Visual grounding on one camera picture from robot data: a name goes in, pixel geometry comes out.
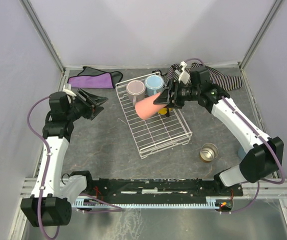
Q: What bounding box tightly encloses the yellow plastic cup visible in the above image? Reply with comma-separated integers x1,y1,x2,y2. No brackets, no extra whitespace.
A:
158,108,168,115

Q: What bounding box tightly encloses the light blue textured mug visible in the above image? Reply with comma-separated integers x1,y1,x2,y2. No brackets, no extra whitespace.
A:
144,75,164,97

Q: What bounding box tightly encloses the pink plastic cup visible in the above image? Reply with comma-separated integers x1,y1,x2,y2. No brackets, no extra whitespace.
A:
135,92,165,121

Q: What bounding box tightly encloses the lilac textured mug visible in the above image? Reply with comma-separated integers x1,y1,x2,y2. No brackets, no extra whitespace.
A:
126,80,146,107

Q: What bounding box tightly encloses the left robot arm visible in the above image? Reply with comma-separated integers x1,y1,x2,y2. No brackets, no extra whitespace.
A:
20,88,108,228

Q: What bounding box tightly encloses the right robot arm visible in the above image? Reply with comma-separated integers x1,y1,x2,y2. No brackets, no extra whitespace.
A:
153,61,285,187

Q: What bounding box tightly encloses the purple microfiber cloth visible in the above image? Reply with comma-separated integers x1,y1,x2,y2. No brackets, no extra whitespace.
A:
68,66,123,89

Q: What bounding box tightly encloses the striped cloth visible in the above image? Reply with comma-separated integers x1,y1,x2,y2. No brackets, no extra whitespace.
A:
152,64,243,92

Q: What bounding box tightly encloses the metal steel cup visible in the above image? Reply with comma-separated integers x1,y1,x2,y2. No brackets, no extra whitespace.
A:
199,143,219,163

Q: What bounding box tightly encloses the blue plastic cup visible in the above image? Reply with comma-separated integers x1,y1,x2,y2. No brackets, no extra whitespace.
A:
237,147,246,160

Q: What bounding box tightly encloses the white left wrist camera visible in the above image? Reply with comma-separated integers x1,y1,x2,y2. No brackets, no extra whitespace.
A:
62,83,77,99

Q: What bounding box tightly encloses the white wire dish rack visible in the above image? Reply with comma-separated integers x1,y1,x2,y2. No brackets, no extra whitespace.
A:
115,79,193,159

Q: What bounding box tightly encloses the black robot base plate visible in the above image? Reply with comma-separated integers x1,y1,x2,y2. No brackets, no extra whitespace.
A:
83,178,244,204

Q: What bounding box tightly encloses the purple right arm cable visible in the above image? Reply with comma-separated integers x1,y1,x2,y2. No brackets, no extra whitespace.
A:
184,57,286,216

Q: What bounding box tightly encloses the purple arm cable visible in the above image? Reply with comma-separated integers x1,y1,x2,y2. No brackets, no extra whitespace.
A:
184,57,286,216
27,96,123,240

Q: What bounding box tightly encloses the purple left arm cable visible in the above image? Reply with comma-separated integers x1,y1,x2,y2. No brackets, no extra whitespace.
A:
27,96,123,240

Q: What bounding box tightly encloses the light blue cable duct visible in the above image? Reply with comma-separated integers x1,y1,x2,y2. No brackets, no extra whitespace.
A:
72,196,232,210

